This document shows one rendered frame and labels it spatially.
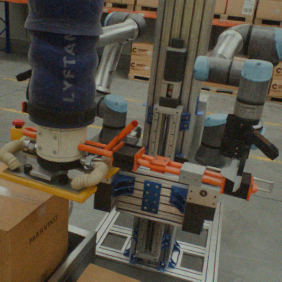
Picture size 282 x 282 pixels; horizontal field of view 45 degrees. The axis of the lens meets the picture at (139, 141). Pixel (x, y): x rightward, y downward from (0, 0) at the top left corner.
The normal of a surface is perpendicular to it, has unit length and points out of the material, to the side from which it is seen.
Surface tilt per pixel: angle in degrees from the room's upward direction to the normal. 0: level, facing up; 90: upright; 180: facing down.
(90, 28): 69
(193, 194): 90
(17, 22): 90
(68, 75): 108
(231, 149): 90
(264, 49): 103
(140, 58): 91
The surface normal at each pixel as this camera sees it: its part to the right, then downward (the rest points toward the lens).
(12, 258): 0.94, 0.22
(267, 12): -0.33, 0.40
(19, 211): 0.11, -0.92
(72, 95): 0.54, 0.18
